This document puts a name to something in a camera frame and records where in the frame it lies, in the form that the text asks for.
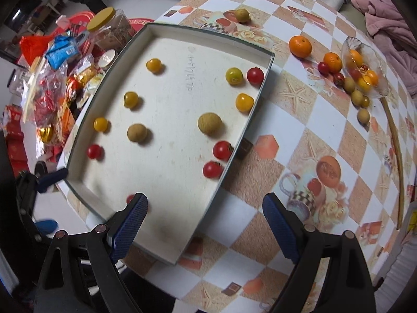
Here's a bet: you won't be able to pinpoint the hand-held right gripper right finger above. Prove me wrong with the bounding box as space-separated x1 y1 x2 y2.
262 192 377 313

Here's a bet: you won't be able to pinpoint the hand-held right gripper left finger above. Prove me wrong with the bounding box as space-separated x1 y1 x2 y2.
34 193 149 313

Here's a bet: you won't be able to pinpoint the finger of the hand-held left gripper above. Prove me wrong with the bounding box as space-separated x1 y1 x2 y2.
34 220 59 235
36 168 70 194

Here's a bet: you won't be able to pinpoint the white shallow cardboard box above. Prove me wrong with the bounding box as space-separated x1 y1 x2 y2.
56 23 275 266

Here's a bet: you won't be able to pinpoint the red boxes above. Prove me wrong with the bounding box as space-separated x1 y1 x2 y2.
3 104 33 177

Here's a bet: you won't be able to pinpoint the pile of snack packets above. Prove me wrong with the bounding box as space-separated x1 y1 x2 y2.
20 55 108 157

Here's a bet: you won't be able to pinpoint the checkered printed tablecloth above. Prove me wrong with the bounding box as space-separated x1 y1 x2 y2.
67 0 417 313

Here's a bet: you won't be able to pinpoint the blue snack packet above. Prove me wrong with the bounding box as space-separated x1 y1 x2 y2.
46 36 82 70

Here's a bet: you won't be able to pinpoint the curved wooden strip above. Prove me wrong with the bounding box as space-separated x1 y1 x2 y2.
379 96 406 230

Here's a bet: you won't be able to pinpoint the red plastic bag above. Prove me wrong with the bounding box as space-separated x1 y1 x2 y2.
19 34 56 64

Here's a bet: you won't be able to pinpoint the plastic jar with yellow lid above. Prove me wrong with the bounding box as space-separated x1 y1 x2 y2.
86 7 137 52

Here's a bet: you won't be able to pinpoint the red round tray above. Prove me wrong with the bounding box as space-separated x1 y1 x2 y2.
63 11 96 49

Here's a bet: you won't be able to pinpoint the red round mat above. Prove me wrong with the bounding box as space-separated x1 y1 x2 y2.
127 18 157 28

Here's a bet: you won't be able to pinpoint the clear glass bowl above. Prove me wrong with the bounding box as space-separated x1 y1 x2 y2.
341 37 389 99

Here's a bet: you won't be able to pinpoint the pink fleece blanket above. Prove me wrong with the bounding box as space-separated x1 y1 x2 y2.
350 0 417 96

